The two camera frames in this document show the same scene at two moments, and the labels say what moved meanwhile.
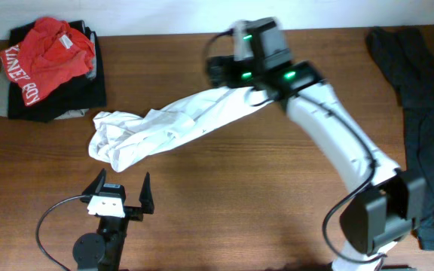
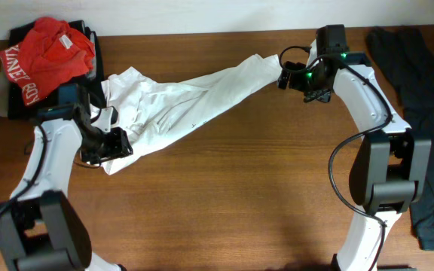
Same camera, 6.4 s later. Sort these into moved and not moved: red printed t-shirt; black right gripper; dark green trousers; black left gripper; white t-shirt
Moved: black right gripper; white t-shirt; black left gripper
Not moved: dark green trousers; red printed t-shirt
